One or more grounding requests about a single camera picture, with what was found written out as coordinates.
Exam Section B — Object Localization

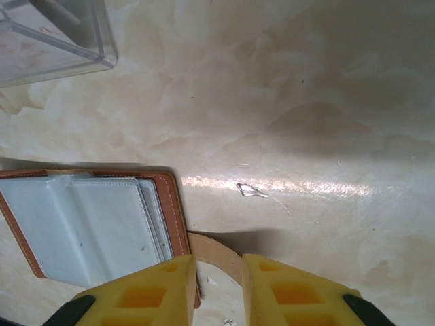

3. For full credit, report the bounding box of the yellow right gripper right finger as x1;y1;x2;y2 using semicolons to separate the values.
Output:
241;253;392;326

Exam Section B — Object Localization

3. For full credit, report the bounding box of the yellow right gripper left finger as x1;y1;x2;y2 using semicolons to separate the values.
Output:
43;254;198;326

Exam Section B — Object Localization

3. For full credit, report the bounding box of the brown leather card holder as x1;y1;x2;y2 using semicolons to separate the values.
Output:
0;166;245;310

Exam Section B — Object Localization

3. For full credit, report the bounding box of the clear plastic card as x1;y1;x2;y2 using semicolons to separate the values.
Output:
0;0;119;89

